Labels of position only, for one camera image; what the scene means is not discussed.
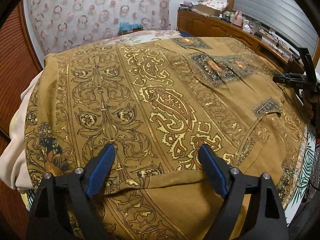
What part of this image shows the grey window roller blind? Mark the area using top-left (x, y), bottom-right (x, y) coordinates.
top-left (234, 0), bottom-right (318, 55)

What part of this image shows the beige folded garment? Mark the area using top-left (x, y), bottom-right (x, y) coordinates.
top-left (0, 74), bottom-right (41, 192)

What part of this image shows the navy blue mattress edge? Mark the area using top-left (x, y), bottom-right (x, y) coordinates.
top-left (179, 30), bottom-right (192, 37)

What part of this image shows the palm leaf print bedsheet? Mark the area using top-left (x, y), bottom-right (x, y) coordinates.
top-left (25, 127), bottom-right (316, 222)

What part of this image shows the wooden sideboard cabinet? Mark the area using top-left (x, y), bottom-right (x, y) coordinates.
top-left (177, 9), bottom-right (304, 74)

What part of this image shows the blue box behind bed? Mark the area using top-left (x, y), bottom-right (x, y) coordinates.
top-left (119, 22), bottom-right (143, 35)

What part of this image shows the floral blanket on bed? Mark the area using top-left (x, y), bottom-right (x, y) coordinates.
top-left (100, 30), bottom-right (182, 46)

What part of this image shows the floral cardboard box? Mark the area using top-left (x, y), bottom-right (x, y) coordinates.
top-left (196, 0), bottom-right (228, 16)

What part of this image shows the person's right hand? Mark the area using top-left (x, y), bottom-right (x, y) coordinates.
top-left (302, 90), bottom-right (318, 119)

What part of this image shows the pink floral lace curtain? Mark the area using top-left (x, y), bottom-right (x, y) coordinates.
top-left (24, 0), bottom-right (171, 55)

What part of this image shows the pink bottle on sideboard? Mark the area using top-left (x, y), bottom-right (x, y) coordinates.
top-left (233, 10), bottom-right (243, 28)

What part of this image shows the brown louvered wooden wardrobe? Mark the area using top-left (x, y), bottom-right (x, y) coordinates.
top-left (1, 2), bottom-right (41, 239)

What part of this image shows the mustard paisley patterned cloth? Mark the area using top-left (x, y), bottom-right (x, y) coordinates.
top-left (24, 37), bottom-right (312, 239)

